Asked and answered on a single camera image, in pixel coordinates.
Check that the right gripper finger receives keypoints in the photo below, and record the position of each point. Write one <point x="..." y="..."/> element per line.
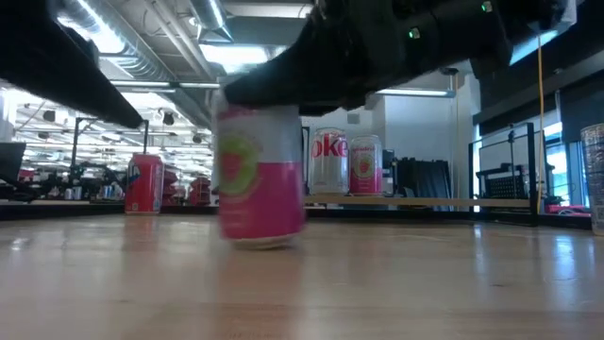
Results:
<point x="273" y="80"/>

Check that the silver diet cola can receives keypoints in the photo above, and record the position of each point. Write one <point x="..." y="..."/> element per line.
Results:
<point x="329" y="165"/>

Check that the pink white strawberry can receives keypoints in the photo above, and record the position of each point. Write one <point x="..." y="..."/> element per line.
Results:
<point x="365" y="167"/>
<point x="259" y="189"/>

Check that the red soda can blue emblem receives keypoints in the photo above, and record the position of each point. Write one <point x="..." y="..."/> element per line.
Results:
<point x="144" y="184"/>

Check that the silver beverage can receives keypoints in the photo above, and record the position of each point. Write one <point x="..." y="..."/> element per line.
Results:
<point x="593" y="179"/>

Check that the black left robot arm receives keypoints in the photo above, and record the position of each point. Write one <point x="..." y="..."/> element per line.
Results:
<point x="47" y="56"/>

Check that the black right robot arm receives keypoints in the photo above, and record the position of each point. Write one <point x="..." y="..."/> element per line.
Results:
<point x="495" y="33"/>

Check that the ceiling light strip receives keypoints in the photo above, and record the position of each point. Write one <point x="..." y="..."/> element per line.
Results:
<point x="141" y="84"/>
<point x="415" y="92"/>

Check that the red shelving unit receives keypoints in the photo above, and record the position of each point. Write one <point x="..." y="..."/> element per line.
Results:
<point x="200" y="191"/>

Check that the black panel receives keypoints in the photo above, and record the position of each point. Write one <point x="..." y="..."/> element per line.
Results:
<point x="422" y="177"/>

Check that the black monitor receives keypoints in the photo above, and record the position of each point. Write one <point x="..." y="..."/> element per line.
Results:
<point x="11" y="163"/>

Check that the silver ceiling duct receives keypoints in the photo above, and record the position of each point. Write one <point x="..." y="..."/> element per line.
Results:
<point x="137" y="59"/>
<point x="210" y="19"/>

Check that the black frame stand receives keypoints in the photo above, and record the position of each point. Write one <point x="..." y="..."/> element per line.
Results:
<point x="75" y="151"/>

